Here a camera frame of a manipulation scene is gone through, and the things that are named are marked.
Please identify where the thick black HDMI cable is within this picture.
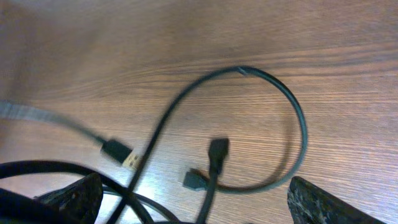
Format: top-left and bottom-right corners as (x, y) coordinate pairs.
(107, 65), (309, 224)

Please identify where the thin black cable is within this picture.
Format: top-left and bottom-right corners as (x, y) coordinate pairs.
(0, 99), (231, 224)

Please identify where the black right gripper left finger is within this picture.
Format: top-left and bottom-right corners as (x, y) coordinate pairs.
(34, 173), (103, 224)

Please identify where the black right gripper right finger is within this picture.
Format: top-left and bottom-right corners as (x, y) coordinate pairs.
(287, 176), (384, 224)

